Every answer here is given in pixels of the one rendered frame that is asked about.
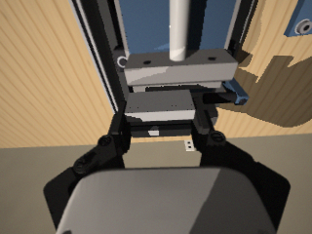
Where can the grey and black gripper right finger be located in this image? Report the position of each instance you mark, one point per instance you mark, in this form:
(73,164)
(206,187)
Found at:
(272,188)

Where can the dark grey slotted block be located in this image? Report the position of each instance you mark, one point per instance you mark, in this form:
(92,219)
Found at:
(160,114)

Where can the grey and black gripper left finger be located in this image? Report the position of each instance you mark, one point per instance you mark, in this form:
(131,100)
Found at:
(108,154)

